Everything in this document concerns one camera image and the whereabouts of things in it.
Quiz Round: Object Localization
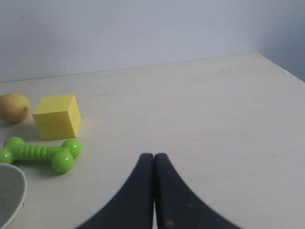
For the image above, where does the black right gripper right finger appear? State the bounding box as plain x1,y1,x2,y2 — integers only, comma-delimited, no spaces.
154,153,239,229

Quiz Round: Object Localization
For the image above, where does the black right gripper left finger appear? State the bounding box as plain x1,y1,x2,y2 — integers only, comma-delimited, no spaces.
78,153,154,229

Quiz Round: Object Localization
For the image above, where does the green bone toy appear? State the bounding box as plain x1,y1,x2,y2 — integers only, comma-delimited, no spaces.
0,137,82,173

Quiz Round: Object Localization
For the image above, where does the yellow cube block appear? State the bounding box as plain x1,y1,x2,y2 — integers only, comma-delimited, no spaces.
32,94,81,141

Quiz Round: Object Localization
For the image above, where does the white ceramic bowl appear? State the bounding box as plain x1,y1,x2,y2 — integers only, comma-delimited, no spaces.
0,163,27,229

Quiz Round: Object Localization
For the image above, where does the yellow lemon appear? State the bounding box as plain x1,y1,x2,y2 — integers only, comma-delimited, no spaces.
0,93,31,123

